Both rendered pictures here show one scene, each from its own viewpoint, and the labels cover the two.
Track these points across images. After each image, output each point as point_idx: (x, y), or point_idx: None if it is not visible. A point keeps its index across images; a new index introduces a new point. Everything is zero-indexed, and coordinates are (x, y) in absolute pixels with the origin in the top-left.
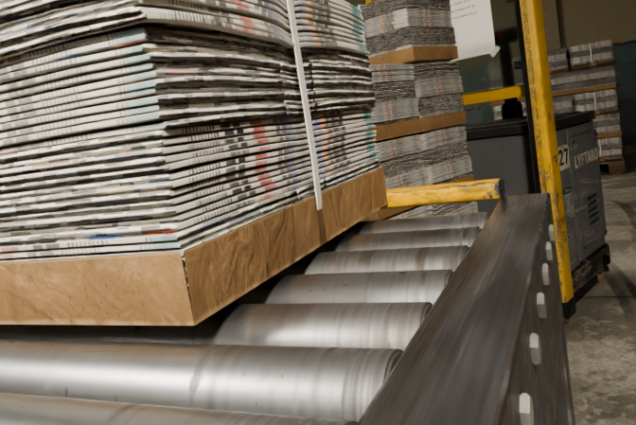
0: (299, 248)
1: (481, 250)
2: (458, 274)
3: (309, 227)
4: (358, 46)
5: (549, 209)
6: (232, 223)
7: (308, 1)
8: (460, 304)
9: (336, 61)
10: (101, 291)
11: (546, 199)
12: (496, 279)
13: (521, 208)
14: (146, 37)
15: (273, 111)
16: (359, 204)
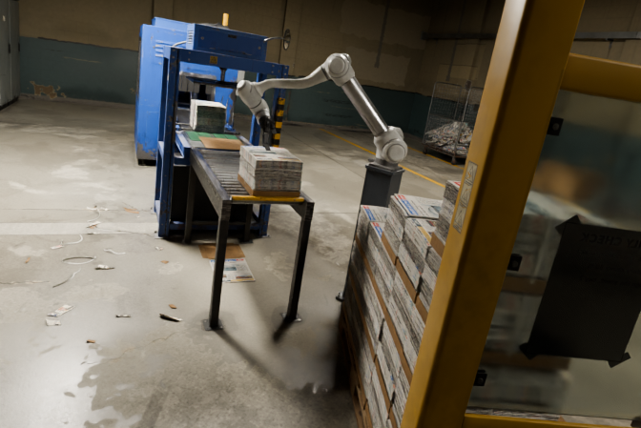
0: (242, 184)
1: (221, 187)
2: (220, 184)
3: (243, 183)
4: (254, 166)
5: (220, 198)
6: (240, 174)
7: (249, 155)
8: (217, 181)
9: (251, 166)
10: None
11: (221, 197)
12: (216, 183)
13: (223, 194)
14: (240, 154)
15: (244, 167)
16: (248, 190)
